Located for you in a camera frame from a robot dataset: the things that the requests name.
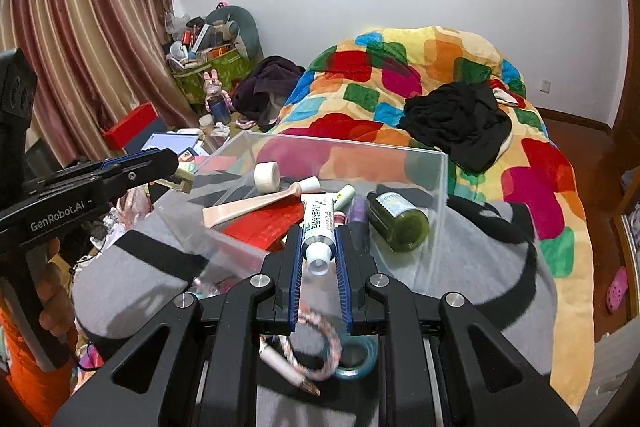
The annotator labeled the white cabinet door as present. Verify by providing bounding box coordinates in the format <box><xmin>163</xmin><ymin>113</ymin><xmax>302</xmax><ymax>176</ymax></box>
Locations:
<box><xmin>580</xmin><ymin>322</ymin><xmax>636</xmax><ymax>427</ymax></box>

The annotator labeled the pink white rope bracelet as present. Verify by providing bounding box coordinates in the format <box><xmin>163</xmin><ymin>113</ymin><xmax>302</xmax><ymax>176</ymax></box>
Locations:
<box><xmin>282</xmin><ymin>304</ymin><xmax>342</xmax><ymax>382</ymax></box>

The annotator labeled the purple spray bottle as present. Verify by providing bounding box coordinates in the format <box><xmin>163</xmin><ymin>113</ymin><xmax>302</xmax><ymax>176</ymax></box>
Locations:
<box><xmin>348</xmin><ymin>196</ymin><xmax>371</xmax><ymax>228</ymax></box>

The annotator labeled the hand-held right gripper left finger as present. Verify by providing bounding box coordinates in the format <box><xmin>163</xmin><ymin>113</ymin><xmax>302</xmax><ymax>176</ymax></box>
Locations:
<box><xmin>50</xmin><ymin>224</ymin><xmax>306</xmax><ymax>427</ymax></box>

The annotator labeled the red gift box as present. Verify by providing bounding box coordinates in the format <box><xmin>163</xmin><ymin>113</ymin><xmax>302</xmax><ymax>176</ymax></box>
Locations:
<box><xmin>102</xmin><ymin>102</ymin><xmax>160</xmax><ymax>151</ymax></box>

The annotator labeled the pink pouch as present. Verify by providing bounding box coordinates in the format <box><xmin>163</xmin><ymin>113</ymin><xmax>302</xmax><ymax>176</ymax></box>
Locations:
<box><xmin>120</xmin><ymin>187</ymin><xmax>151</xmax><ymax>212</ymax></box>

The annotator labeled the pale green dotted box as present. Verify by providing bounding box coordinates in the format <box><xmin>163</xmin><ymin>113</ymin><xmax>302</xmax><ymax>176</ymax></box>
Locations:
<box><xmin>334</xmin><ymin>184</ymin><xmax>357</xmax><ymax>212</ymax></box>

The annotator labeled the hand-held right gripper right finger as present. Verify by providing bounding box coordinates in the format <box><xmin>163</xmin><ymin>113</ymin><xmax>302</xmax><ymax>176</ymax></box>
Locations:
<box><xmin>335</xmin><ymin>224</ymin><xmax>581</xmax><ymax>427</ymax></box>

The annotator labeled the white ointment tube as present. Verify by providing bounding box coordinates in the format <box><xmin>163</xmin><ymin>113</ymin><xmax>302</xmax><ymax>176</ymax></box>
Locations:
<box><xmin>301</xmin><ymin>193</ymin><xmax>337</xmax><ymax>277</ymax></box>

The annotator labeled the white pen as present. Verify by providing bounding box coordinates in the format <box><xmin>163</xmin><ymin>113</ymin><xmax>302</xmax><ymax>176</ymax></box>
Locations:
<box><xmin>259</xmin><ymin>339</ymin><xmax>321</xmax><ymax>397</ymax></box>

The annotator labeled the white sock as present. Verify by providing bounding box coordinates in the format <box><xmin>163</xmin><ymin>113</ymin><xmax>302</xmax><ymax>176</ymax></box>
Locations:
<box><xmin>491</xmin><ymin>88</ymin><xmax>520</xmax><ymax>108</ymax></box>

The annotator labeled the pink shoehorn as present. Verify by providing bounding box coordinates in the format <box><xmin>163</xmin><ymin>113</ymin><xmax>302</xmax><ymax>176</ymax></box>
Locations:
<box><xmin>202</xmin><ymin>183</ymin><xmax>303</xmax><ymax>229</ymax></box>

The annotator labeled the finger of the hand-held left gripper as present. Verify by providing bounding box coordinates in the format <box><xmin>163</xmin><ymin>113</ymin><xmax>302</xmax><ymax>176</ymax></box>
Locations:
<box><xmin>22</xmin><ymin>148</ymin><xmax>173</xmax><ymax>188</ymax></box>
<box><xmin>100</xmin><ymin>150</ymin><xmax>181</xmax><ymax>198</ymax></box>

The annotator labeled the teal tape roll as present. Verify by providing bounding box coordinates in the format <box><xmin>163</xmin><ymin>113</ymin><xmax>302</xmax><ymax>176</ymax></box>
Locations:
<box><xmin>334</xmin><ymin>336</ymin><xmax>379</xmax><ymax>380</ymax></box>

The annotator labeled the person's left hand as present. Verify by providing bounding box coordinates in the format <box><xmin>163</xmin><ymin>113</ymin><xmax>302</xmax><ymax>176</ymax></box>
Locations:
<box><xmin>37</xmin><ymin>238</ymin><xmax>77</xmax><ymax>350</ymax></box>

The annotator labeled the orange garment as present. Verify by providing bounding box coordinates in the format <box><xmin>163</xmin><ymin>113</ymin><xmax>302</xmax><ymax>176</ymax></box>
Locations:
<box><xmin>0</xmin><ymin>302</ymin><xmax>78</xmax><ymax>427</ymax></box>

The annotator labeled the dark purple cloth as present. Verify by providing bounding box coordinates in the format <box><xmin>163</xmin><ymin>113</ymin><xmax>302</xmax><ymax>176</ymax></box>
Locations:
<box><xmin>232</xmin><ymin>56</ymin><xmax>306</xmax><ymax>128</ymax></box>

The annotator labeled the pink clog shoe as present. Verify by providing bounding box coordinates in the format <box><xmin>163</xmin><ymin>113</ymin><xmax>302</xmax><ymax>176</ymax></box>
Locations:
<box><xmin>606</xmin><ymin>266</ymin><xmax>629</xmax><ymax>314</ymax></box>

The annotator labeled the wooden wardrobe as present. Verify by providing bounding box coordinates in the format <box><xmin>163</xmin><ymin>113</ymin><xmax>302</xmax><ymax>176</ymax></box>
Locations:
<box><xmin>612</xmin><ymin>0</ymin><xmax>640</xmax><ymax>323</ymax></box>

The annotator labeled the black garment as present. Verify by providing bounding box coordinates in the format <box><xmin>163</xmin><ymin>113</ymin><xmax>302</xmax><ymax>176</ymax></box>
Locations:
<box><xmin>398</xmin><ymin>82</ymin><xmax>512</xmax><ymax>174</ymax></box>

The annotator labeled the green patterned bag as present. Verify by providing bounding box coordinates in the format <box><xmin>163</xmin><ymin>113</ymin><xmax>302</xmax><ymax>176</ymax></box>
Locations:
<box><xmin>172</xmin><ymin>49</ymin><xmax>251</xmax><ymax>105</ymax></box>

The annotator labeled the colourful patchwork blanket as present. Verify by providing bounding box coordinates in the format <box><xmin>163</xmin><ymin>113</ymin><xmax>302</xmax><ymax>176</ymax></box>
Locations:
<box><xmin>277</xmin><ymin>26</ymin><xmax>596</xmax><ymax>413</ymax></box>

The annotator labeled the blue notebook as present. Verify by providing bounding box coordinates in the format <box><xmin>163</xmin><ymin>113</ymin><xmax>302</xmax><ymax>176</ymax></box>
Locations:
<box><xmin>141</xmin><ymin>132</ymin><xmax>198</xmax><ymax>152</ymax></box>

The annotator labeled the pink plush rabbit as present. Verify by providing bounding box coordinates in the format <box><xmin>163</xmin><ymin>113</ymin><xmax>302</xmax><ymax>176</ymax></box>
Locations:
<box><xmin>202</xmin><ymin>69</ymin><xmax>233</xmax><ymax>108</ymax></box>

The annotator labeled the green spray bottle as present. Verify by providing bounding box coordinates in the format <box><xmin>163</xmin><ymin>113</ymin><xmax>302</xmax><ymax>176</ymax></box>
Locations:
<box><xmin>366</xmin><ymin>189</ymin><xmax>431</xmax><ymax>253</ymax></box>

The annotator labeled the clear plastic storage box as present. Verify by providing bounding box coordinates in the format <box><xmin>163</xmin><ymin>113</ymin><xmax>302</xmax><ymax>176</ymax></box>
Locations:
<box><xmin>150</xmin><ymin>130</ymin><xmax>449</xmax><ymax>308</ymax></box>

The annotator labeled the dark blue cup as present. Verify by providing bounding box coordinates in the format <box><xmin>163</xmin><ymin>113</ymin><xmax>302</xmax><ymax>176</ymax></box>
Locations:
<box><xmin>207</xmin><ymin>96</ymin><xmax>232</xmax><ymax>126</ymax></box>

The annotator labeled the grey black patterned blanket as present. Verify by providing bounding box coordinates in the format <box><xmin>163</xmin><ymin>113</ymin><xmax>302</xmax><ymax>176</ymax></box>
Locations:
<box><xmin>72</xmin><ymin>194</ymin><xmax>558</xmax><ymax>427</ymax></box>

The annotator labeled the striped pink gold curtain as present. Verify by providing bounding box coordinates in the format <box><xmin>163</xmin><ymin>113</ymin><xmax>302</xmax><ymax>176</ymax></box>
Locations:
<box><xmin>0</xmin><ymin>0</ymin><xmax>198</xmax><ymax>168</ymax></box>

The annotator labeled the grey plush pillow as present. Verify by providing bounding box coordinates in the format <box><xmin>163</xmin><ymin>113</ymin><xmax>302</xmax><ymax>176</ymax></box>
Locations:
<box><xmin>205</xmin><ymin>5</ymin><xmax>261</xmax><ymax>60</ymax></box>

